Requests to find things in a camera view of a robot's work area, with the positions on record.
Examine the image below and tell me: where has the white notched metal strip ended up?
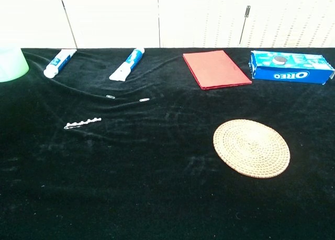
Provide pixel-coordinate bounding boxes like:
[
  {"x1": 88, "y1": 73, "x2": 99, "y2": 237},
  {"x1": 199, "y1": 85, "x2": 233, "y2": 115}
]
[{"x1": 64, "y1": 117, "x2": 102, "y2": 129}]

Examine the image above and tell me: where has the blue white toothpaste tube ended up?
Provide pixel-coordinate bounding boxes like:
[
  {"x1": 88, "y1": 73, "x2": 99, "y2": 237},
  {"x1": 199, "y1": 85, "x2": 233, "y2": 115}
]
[
  {"x1": 108, "y1": 48, "x2": 146, "y2": 82},
  {"x1": 43, "y1": 49, "x2": 77, "y2": 79}
]

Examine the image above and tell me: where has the red folded cloth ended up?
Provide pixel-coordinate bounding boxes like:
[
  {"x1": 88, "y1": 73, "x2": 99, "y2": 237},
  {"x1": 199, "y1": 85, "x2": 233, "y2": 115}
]
[{"x1": 182, "y1": 50, "x2": 253, "y2": 91}]

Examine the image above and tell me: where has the black velvet tablecloth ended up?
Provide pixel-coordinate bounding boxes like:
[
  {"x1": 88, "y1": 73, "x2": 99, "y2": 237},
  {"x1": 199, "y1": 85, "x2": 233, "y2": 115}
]
[{"x1": 0, "y1": 48, "x2": 335, "y2": 240}]

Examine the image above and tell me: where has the round woven straw coaster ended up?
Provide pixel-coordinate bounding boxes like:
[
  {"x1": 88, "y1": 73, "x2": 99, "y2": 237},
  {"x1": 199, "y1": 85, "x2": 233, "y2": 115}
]
[{"x1": 213, "y1": 119, "x2": 291, "y2": 179}]

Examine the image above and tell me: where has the blue Oreo cookie box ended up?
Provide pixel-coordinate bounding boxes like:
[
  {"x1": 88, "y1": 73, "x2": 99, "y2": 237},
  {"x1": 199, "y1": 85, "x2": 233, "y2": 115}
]
[{"x1": 248, "y1": 50, "x2": 335, "y2": 85}]

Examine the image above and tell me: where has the white green plastic bowl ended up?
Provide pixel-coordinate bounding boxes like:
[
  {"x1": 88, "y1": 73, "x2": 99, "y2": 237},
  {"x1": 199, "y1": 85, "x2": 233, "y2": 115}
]
[{"x1": 0, "y1": 48, "x2": 30, "y2": 83}]

